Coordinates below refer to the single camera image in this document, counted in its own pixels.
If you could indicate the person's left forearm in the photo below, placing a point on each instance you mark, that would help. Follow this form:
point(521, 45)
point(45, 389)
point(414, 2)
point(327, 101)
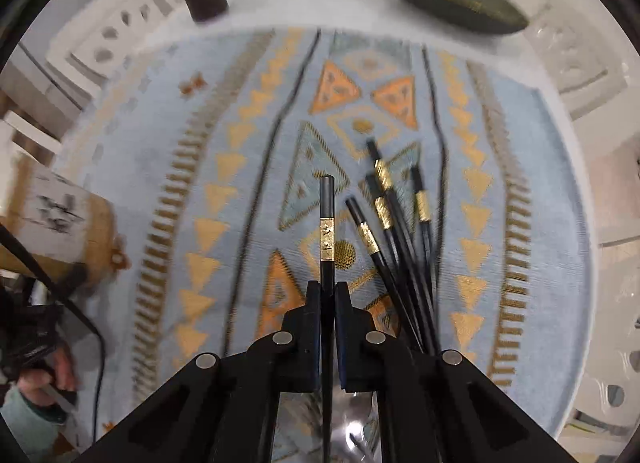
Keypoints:
point(25, 423)

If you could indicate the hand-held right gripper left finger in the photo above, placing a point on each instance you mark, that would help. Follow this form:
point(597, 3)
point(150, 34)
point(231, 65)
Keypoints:
point(311, 328)

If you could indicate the metal spoon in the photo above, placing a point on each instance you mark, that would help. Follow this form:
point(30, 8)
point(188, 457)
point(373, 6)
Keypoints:
point(355, 423)

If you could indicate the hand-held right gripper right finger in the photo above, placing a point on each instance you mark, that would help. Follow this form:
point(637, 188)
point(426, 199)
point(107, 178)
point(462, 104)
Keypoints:
point(345, 333)

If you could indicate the blue patterned table mat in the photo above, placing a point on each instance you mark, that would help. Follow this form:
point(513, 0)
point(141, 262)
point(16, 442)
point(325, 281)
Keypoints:
point(165, 183)

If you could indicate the person's left hand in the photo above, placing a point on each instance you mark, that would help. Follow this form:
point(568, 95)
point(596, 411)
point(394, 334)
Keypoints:
point(55, 378)

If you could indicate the black chopstick with gold band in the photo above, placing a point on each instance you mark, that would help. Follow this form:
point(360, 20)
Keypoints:
point(327, 223)
point(383, 213)
point(384, 177)
point(424, 207)
point(368, 239)

